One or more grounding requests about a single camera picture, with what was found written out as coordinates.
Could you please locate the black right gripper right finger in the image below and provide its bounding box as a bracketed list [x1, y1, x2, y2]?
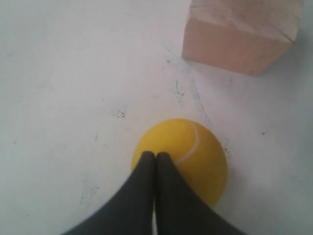
[155, 152, 243, 235]

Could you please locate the light wooden cube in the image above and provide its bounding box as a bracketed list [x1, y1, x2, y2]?
[182, 0, 304, 75]

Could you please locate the yellow tennis ball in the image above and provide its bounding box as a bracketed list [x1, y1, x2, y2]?
[131, 118, 228, 207]

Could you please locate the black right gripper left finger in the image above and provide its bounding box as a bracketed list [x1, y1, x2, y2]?
[65, 151, 155, 235]

